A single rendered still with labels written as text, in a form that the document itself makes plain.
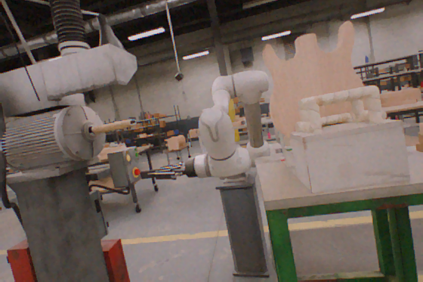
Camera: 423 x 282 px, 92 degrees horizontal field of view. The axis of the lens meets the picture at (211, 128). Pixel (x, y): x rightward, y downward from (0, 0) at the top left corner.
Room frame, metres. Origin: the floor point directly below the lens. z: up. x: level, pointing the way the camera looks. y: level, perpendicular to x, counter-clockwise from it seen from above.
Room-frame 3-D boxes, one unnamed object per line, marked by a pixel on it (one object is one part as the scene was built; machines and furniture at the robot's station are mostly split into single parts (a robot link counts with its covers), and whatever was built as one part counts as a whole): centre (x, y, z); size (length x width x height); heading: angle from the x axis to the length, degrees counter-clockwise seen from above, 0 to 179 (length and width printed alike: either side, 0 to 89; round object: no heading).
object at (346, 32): (0.79, -0.55, 1.41); 0.07 x 0.04 x 0.10; 83
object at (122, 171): (1.19, 0.61, 0.99); 0.24 x 0.21 x 0.26; 80
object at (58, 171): (0.97, 0.80, 1.11); 0.36 x 0.24 x 0.04; 80
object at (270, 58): (0.82, -0.29, 1.40); 0.07 x 0.04 x 0.09; 83
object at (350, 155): (0.65, -0.40, 1.02); 0.27 x 0.15 x 0.17; 84
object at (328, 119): (0.76, -0.41, 1.12); 0.20 x 0.03 x 0.03; 83
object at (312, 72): (0.80, -0.42, 1.25); 0.35 x 0.04 x 0.40; 83
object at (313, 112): (0.61, -0.31, 1.15); 0.03 x 0.03 x 0.09
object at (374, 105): (0.59, -0.47, 1.15); 0.03 x 0.03 x 0.09
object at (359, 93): (0.60, -0.39, 1.20); 0.20 x 0.03 x 0.03; 83
